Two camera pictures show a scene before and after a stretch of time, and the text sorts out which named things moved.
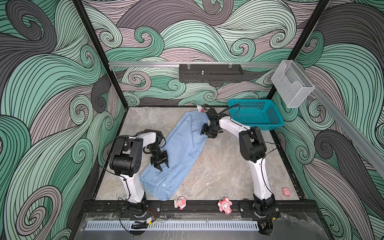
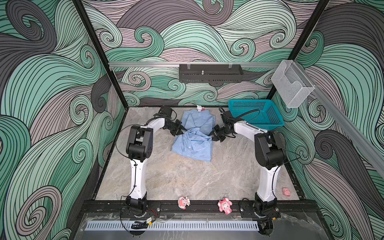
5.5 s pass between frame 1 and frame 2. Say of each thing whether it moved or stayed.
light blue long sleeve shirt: moved
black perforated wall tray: stayed
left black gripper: moved
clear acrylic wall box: stayed
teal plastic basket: stayed
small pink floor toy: stayed
